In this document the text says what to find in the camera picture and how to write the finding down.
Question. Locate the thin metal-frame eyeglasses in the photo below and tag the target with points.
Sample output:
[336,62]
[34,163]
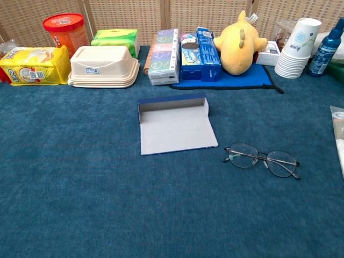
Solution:
[243,156]

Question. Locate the brown paper roll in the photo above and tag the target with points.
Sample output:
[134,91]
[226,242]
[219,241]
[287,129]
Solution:
[147,68]

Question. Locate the pastel tissue multipack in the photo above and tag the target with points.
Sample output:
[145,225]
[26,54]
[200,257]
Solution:
[162,59]

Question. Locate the blue cookie box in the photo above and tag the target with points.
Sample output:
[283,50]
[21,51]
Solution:
[189,59]

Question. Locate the open blue carton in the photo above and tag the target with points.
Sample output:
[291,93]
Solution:
[209,53]

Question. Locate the blue cloth mat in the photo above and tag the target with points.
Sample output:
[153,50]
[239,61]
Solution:
[242,80]

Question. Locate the beige lidded lunch box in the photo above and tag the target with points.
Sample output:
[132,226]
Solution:
[102,64]

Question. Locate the yellow plush toy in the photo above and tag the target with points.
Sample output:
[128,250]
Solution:
[239,51]

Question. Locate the green tissue box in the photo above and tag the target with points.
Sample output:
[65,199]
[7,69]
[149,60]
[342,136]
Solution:
[115,37]

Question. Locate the small white box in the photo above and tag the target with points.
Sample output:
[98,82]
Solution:
[266,57]

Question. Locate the woven folding screen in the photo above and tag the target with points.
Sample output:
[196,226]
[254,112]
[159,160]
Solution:
[121,13]

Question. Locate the brown snack in clear pack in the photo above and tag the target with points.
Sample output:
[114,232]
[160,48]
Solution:
[280,35]

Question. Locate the orange canister with red lid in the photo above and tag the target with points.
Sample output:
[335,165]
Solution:
[64,24]

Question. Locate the yellow biscuit bag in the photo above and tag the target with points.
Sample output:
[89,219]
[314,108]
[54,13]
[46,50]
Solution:
[35,67]

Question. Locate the stack of white paper cups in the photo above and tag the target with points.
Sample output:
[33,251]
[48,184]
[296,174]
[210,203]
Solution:
[298,43]

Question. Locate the blue spray bottle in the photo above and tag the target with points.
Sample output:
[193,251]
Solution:
[322,56]

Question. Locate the cream cloth in plastic bag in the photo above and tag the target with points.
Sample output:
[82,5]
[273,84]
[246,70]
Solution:
[339,129]

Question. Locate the green plastic bottle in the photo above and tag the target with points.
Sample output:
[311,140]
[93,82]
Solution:
[337,71]

